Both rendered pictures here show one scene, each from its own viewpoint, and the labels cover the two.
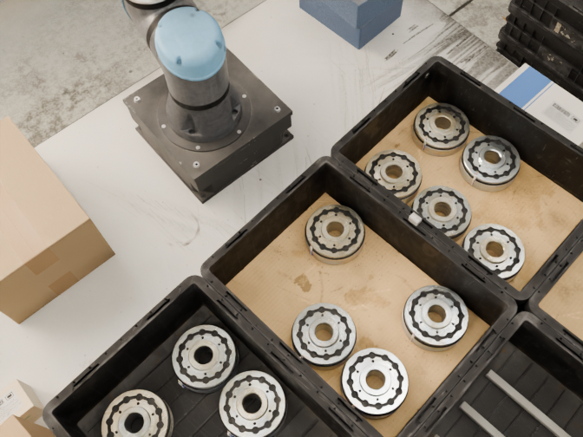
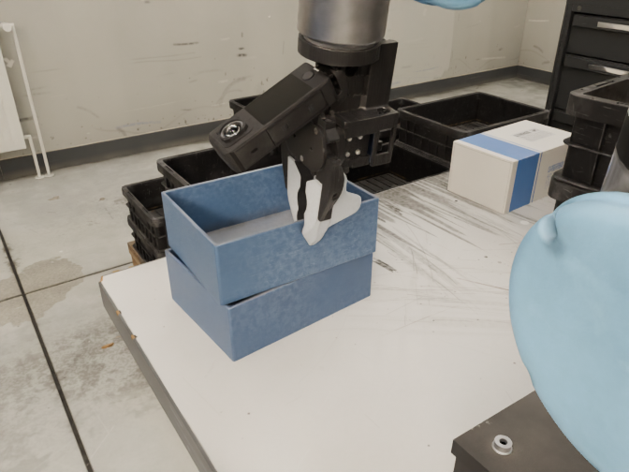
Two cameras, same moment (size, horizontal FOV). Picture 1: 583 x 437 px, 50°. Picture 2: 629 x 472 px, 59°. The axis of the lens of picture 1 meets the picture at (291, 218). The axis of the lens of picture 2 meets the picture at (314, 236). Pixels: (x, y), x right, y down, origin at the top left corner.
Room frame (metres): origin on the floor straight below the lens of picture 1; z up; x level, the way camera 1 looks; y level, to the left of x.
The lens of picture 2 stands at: (1.05, 0.39, 1.10)
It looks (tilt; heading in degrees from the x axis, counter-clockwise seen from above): 29 degrees down; 273
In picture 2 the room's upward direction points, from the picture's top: straight up
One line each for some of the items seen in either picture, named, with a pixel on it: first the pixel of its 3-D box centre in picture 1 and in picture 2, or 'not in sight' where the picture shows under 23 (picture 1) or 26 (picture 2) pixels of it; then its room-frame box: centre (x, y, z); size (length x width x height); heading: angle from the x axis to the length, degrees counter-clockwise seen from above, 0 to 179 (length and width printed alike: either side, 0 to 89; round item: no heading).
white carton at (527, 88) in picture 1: (540, 119); (515, 163); (0.74, -0.53, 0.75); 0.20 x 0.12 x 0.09; 39
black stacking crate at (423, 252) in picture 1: (352, 301); not in sight; (0.33, -0.09, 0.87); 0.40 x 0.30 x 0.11; 42
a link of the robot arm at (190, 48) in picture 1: (191, 54); not in sight; (0.78, 0.16, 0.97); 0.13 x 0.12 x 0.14; 26
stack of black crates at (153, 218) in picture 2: not in sight; (199, 219); (1.50, -1.23, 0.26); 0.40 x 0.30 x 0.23; 37
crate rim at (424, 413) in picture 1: (354, 290); not in sight; (0.33, -0.09, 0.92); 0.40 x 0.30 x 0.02; 42
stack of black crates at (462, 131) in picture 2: not in sight; (463, 174); (0.62, -1.39, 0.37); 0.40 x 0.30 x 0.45; 37
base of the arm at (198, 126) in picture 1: (201, 97); not in sight; (0.78, 0.16, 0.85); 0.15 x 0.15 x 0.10
